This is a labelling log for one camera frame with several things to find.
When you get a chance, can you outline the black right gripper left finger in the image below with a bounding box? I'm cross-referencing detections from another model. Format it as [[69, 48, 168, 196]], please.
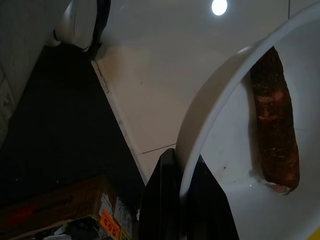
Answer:
[[138, 148, 181, 240]]

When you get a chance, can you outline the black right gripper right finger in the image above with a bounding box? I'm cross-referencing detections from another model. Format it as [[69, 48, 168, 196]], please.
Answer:
[[181, 154, 240, 240]]

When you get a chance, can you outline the plain white bowl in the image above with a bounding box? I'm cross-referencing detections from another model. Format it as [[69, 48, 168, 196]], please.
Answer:
[[174, 2, 320, 240]]

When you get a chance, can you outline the brown sausage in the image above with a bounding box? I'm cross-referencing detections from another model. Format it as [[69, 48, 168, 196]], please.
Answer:
[[249, 46, 301, 196]]

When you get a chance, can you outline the brown cardboard box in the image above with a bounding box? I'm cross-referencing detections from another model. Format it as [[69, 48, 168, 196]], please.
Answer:
[[0, 174, 140, 240]]

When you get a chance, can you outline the white robot leg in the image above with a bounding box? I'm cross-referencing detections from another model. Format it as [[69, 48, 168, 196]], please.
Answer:
[[53, 0, 111, 54]]

